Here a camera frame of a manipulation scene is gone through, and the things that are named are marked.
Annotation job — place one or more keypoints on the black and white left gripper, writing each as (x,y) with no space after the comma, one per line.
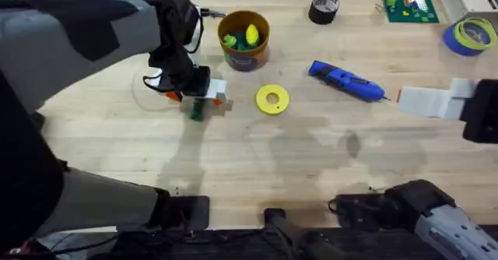
(177,63)

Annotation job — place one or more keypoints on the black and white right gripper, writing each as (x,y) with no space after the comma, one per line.
(482,112)

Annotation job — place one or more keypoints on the grey and black right robot arm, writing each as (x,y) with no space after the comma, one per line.
(447,221)

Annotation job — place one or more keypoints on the grey and black left robot arm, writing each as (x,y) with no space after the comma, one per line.
(43,38)

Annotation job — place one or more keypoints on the green vegetable toy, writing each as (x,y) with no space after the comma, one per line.
(197,110)

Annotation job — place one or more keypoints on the blue electric screwdriver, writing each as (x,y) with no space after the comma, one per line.
(346,81)

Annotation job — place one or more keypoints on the orange ribbed wedge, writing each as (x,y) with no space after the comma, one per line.
(217,102)

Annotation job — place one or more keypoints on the orange tub with toys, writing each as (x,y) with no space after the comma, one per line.
(244,46)

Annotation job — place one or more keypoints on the yellow disc with holes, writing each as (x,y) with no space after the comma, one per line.
(272,106)

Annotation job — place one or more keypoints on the green board with toy blocks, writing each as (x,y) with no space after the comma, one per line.
(408,5)

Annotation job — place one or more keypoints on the black tape roll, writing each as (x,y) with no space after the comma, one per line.
(323,9)

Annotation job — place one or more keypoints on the black rail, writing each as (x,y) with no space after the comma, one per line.
(233,246)

